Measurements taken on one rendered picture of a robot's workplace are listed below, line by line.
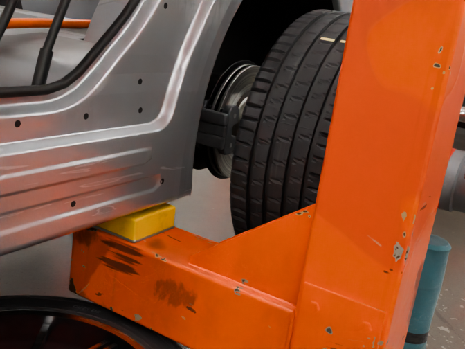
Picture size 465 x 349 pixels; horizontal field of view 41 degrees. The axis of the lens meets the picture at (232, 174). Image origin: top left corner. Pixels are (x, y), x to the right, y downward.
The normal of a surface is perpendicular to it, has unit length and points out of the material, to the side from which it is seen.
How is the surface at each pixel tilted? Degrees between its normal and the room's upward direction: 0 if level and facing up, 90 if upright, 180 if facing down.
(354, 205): 90
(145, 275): 90
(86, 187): 90
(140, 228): 90
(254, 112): 71
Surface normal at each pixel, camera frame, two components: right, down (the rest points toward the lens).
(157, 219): 0.84, 0.25
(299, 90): -0.38, -0.34
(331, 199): -0.52, 0.16
